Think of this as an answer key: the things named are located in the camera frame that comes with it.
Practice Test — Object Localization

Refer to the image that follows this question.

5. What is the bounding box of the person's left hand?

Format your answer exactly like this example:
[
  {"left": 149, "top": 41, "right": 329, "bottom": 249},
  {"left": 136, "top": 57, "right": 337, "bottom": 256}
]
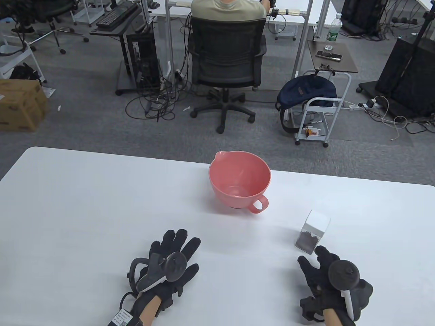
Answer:
[{"left": 127, "top": 230, "right": 201, "bottom": 314}]

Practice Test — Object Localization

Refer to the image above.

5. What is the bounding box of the person's right hand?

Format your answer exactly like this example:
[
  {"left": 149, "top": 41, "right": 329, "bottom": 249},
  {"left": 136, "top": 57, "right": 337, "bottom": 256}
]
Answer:
[{"left": 297, "top": 245, "right": 373, "bottom": 321}]

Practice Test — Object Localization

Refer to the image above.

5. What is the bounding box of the pile of dark red cranberries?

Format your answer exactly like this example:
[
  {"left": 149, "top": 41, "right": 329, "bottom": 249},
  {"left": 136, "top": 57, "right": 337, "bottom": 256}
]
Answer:
[{"left": 296, "top": 233, "right": 320, "bottom": 254}]

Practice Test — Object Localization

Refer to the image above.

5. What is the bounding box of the clear plastic jar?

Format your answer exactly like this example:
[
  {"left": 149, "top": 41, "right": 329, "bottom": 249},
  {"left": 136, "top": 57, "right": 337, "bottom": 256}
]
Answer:
[{"left": 295, "top": 228, "right": 323, "bottom": 254}]

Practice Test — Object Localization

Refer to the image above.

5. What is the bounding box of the white square jar lid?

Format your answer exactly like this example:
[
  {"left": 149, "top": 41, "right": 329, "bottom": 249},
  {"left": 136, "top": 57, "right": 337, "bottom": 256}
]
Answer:
[{"left": 303, "top": 210, "right": 331, "bottom": 239}]

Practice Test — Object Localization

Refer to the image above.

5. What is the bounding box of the pink salad bowl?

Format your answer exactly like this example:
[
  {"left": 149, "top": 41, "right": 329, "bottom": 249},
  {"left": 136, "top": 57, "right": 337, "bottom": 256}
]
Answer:
[{"left": 209, "top": 151, "right": 271, "bottom": 214}]

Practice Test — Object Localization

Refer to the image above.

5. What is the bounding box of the black left forearm band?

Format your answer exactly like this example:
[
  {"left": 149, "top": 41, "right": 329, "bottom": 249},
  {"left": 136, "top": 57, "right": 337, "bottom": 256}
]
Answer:
[{"left": 108, "top": 307, "right": 138, "bottom": 326}]

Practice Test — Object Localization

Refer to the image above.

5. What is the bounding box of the person's right forearm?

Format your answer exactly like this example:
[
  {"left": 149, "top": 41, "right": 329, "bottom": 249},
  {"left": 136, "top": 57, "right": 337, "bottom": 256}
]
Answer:
[{"left": 323, "top": 307, "right": 348, "bottom": 326}]

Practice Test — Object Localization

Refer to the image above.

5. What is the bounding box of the person's left forearm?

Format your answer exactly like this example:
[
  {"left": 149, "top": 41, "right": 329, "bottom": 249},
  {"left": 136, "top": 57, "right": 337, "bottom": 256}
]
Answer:
[{"left": 139, "top": 294, "right": 163, "bottom": 326}]

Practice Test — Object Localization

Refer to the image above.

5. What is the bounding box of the grey white left controller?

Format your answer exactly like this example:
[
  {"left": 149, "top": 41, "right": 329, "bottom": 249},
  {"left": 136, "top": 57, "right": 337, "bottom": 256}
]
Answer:
[{"left": 136, "top": 251, "right": 186, "bottom": 292}]

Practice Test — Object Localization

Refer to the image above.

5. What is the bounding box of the grey white controller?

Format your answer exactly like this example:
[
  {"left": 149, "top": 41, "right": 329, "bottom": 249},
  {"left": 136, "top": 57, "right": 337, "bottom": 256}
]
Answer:
[
  {"left": 136, "top": 251, "right": 186, "bottom": 292},
  {"left": 328, "top": 260, "right": 361, "bottom": 321}
]

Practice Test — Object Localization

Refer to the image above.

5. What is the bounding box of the grey white right controller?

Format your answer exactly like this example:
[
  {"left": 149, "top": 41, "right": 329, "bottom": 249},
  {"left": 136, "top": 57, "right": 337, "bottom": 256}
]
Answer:
[{"left": 328, "top": 260, "right": 361, "bottom": 321}]

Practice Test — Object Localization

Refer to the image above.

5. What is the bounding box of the white rolling cart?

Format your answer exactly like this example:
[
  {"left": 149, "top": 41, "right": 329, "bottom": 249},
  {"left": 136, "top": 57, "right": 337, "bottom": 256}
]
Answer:
[{"left": 295, "top": 70, "right": 352, "bottom": 147}]

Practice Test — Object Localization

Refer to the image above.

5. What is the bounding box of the white power strip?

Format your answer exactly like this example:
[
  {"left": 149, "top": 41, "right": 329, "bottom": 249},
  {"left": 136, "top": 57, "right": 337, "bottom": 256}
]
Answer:
[{"left": 347, "top": 101, "right": 378, "bottom": 111}]

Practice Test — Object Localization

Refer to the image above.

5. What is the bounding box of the black computer tower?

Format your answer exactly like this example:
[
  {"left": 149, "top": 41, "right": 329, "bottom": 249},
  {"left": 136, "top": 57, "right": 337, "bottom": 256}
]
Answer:
[{"left": 126, "top": 31, "right": 161, "bottom": 91}]

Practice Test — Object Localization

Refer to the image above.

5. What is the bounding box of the navy blue backpack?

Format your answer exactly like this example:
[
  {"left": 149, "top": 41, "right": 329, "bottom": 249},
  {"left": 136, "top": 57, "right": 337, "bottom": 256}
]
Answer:
[{"left": 276, "top": 75, "right": 337, "bottom": 133}]

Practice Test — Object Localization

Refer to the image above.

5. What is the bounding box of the dark rolling keyboard stand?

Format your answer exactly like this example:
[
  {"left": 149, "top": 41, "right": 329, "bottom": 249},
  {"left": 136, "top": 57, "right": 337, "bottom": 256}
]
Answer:
[{"left": 89, "top": 3, "right": 154, "bottom": 96}]

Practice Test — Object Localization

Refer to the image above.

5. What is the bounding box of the black mesh office chair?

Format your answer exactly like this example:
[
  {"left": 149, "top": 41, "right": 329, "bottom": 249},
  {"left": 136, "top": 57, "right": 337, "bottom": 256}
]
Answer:
[{"left": 188, "top": 15, "right": 267, "bottom": 134}]

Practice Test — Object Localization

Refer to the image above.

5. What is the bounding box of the brown cardboard box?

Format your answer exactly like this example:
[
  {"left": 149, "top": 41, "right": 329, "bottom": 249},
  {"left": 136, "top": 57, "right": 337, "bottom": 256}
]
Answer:
[{"left": 0, "top": 79, "right": 49, "bottom": 132}]

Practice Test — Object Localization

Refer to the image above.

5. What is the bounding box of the brown side table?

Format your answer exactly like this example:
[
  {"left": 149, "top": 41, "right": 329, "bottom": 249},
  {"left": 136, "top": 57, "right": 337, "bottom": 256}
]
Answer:
[{"left": 308, "top": 40, "right": 359, "bottom": 74}]

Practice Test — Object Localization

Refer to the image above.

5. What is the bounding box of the black smartphone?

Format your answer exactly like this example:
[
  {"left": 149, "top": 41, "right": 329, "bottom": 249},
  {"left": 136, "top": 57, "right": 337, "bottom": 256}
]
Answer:
[{"left": 315, "top": 50, "right": 342, "bottom": 62}]

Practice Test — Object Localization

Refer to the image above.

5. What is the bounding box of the black bag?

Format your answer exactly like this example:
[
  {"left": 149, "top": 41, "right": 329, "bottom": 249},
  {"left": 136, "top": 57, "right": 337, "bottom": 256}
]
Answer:
[{"left": 10, "top": 63, "right": 43, "bottom": 84}]

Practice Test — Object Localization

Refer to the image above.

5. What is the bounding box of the black keyboard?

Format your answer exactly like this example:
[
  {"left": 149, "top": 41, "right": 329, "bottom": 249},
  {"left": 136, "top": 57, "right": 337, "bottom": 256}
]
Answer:
[{"left": 96, "top": 3, "right": 139, "bottom": 29}]

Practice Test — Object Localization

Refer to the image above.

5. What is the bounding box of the green label water bottle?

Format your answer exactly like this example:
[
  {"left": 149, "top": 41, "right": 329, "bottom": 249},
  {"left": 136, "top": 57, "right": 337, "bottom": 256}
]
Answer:
[{"left": 324, "top": 13, "right": 343, "bottom": 51}]

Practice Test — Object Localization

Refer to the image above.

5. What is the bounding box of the black stand pole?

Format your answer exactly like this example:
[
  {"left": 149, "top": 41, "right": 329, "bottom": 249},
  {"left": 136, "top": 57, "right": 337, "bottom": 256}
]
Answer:
[{"left": 394, "top": 10, "right": 435, "bottom": 99}]

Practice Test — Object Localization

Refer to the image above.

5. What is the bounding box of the black swivel chair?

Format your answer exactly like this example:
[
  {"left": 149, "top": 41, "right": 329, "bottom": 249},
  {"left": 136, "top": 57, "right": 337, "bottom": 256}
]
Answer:
[{"left": 0, "top": 0, "right": 90, "bottom": 55}]

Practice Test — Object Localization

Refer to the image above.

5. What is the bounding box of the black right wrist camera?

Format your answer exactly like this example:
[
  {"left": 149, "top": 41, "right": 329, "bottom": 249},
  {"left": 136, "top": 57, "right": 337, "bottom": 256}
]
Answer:
[{"left": 300, "top": 295, "right": 325, "bottom": 322}]

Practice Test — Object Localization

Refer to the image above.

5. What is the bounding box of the tangle of black cables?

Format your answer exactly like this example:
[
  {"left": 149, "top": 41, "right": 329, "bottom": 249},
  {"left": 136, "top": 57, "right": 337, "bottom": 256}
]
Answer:
[{"left": 125, "top": 68, "right": 191, "bottom": 123}]

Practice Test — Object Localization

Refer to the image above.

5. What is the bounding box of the white floor cable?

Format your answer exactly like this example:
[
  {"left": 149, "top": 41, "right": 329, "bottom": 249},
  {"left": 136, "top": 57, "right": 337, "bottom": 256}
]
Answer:
[{"left": 373, "top": 96, "right": 409, "bottom": 142}]

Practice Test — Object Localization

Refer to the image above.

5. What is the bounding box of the white metal frame desk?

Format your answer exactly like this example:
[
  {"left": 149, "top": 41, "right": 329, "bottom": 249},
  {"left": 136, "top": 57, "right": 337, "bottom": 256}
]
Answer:
[{"left": 148, "top": 0, "right": 332, "bottom": 85}]

